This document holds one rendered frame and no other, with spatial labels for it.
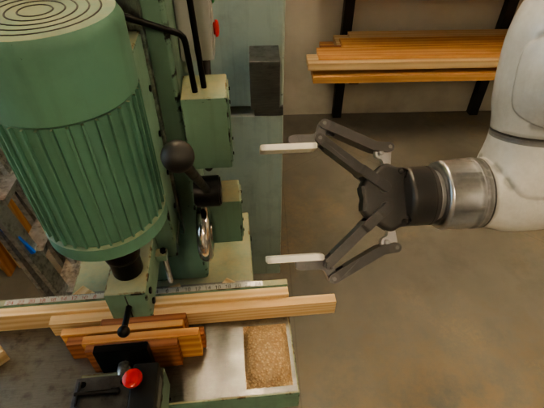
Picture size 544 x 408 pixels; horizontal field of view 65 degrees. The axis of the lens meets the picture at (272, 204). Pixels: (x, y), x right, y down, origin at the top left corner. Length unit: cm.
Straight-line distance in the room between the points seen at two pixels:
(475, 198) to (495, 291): 175
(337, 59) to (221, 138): 183
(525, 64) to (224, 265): 81
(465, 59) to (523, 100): 223
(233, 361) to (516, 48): 66
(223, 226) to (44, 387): 44
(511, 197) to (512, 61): 15
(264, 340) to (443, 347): 128
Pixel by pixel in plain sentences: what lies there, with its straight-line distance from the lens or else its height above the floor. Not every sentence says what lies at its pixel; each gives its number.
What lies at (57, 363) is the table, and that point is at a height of 90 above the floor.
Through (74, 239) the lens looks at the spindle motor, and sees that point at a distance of 63.
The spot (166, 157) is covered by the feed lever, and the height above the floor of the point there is 140.
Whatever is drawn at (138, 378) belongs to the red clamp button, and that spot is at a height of 102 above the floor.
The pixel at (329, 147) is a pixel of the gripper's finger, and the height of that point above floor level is 135.
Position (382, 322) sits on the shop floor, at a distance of 202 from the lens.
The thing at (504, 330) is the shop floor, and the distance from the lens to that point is 218.
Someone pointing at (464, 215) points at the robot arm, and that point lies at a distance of 56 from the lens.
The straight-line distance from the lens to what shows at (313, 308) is 89.
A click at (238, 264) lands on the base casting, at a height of 80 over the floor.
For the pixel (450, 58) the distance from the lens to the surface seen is 275.
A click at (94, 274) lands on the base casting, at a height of 80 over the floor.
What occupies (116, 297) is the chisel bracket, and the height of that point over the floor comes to 106.
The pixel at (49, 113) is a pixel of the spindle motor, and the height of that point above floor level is 143.
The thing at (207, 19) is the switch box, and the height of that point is 139.
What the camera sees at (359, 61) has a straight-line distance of 258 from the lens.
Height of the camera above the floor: 166
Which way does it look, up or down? 43 degrees down
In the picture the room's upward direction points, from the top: straight up
